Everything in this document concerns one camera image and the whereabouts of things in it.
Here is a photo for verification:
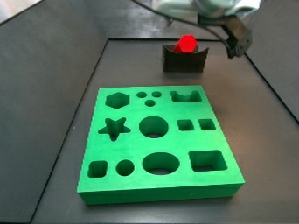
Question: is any robot arm wrist link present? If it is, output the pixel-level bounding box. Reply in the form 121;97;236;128
151;0;261;20

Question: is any black curved holder stand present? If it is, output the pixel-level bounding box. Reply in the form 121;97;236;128
163;45;209;73

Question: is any green foam shape-sorter block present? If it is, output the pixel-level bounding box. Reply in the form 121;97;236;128
77;86;245;205

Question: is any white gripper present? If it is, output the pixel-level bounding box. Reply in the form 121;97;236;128
197;16;252;59

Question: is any black cable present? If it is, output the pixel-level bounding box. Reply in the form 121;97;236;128
129;0;235;56

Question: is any red hexagonal prism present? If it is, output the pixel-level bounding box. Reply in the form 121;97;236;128
172;35;197;53

